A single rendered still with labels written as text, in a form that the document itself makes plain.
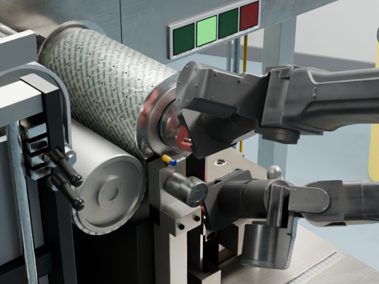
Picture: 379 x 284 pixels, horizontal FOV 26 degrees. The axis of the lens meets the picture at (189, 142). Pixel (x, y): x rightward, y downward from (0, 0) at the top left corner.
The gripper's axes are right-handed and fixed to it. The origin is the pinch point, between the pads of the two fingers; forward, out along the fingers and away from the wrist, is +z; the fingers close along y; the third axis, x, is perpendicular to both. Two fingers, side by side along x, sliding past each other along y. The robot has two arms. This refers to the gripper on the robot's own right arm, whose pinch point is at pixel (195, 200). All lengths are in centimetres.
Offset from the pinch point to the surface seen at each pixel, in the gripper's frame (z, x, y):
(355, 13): 162, 7, 241
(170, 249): -5.9, -3.4, -11.3
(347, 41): 171, -6, 240
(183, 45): 21.2, 23.5, 23.5
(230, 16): 19.7, 26.2, 36.0
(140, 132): -11.0, 15.2, -13.3
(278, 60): 47, 11, 71
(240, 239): -2.5, -8.5, 4.5
